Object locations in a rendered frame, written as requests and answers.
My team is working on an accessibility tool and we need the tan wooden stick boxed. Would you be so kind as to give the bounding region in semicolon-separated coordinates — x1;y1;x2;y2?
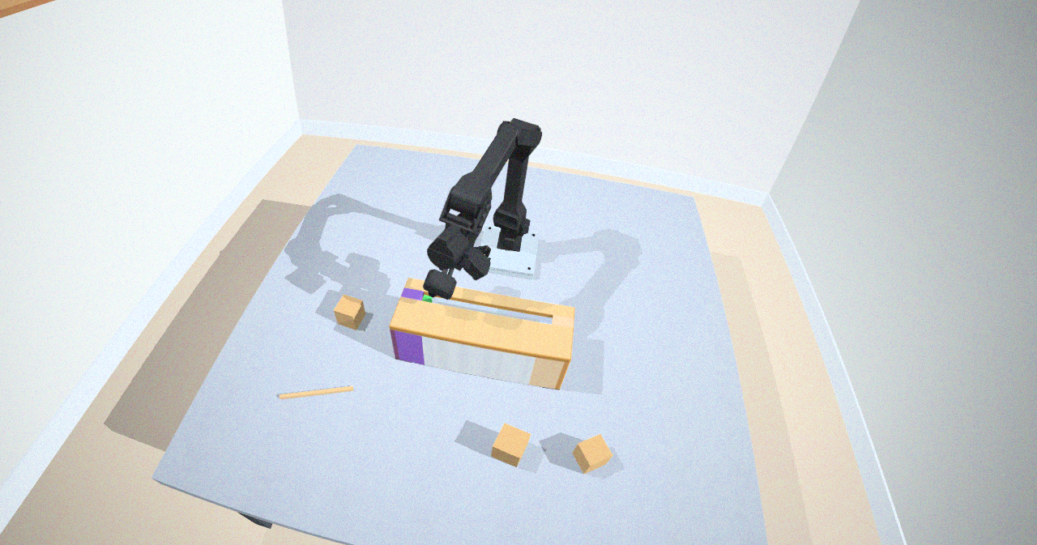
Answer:
280;386;353;399

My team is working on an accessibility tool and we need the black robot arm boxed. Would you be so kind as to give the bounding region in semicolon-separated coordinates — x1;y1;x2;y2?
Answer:
427;118;542;281

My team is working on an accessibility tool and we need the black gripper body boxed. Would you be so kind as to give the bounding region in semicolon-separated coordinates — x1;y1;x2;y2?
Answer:
422;248;471;300

